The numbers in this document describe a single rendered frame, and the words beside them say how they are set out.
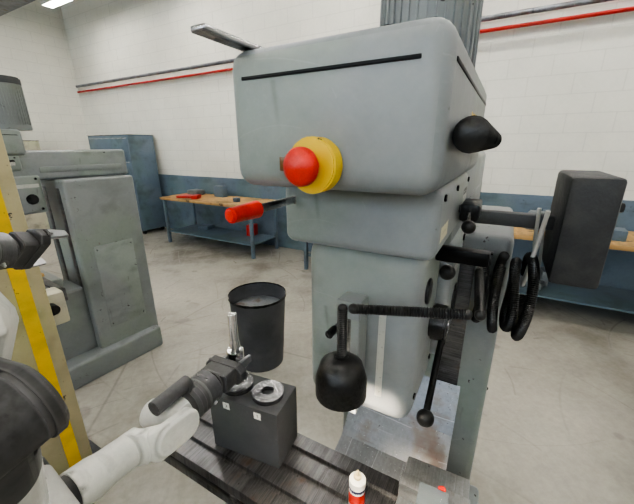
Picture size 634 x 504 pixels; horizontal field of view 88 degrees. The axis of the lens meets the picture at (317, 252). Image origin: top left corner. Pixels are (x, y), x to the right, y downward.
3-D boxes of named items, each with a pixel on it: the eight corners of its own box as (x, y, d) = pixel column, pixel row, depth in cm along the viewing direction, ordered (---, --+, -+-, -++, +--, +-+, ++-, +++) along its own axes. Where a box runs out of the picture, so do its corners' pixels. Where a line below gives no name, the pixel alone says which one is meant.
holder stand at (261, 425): (279, 470, 91) (276, 412, 85) (214, 444, 99) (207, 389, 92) (298, 435, 101) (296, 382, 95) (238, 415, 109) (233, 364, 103)
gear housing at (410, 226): (436, 265, 43) (445, 188, 40) (283, 241, 54) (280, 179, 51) (465, 218, 71) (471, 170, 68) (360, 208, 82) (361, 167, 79)
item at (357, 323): (355, 415, 56) (359, 304, 50) (334, 406, 58) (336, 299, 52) (364, 400, 60) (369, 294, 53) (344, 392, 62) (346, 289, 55)
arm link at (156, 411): (215, 414, 79) (178, 452, 70) (182, 404, 84) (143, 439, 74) (206, 374, 76) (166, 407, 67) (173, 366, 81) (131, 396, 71)
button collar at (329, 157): (334, 195, 35) (335, 135, 33) (287, 192, 38) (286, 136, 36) (342, 193, 36) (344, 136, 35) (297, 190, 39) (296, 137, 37)
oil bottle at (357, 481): (360, 514, 80) (362, 481, 76) (345, 506, 82) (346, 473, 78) (366, 499, 83) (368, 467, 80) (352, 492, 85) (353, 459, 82)
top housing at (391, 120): (438, 200, 32) (459, -1, 27) (232, 186, 44) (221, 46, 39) (477, 169, 71) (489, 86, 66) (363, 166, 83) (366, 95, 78)
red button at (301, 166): (312, 188, 32) (312, 146, 31) (279, 186, 34) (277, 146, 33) (327, 185, 35) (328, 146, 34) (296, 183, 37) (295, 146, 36)
